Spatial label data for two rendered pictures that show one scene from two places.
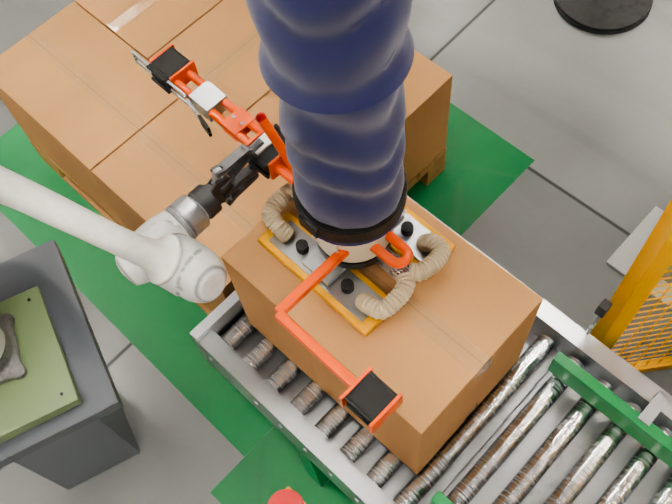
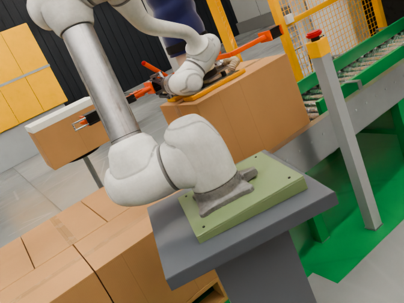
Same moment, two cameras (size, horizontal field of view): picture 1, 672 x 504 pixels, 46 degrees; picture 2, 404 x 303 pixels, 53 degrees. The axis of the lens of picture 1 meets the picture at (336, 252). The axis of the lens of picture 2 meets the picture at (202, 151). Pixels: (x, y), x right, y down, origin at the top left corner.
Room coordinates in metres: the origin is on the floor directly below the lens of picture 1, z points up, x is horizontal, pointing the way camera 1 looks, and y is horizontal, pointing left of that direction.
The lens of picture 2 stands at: (0.50, 2.01, 1.31)
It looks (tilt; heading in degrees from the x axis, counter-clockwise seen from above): 18 degrees down; 284
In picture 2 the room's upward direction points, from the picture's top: 24 degrees counter-clockwise
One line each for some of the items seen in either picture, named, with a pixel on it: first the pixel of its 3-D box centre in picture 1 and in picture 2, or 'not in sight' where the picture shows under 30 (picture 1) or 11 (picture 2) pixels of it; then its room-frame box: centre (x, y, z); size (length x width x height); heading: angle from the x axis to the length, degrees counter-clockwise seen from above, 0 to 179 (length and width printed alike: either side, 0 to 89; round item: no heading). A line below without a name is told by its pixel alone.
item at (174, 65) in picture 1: (173, 67); (91, 117); (1.31, 0.32, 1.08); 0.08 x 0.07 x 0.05; 38
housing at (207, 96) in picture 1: (209, 101); not in sight; (1.20, 0.24, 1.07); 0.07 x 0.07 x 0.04; 38
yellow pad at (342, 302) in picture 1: (324, 268); (213, 82); (0.77, 0.03, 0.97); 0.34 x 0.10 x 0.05; 38
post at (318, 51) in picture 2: not in sight; (347, 140); (0.27, 0.16, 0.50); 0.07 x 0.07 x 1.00; 39
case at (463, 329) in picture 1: (379, 311); (235, 114); (0.74, -0.08, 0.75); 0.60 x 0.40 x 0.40; 39
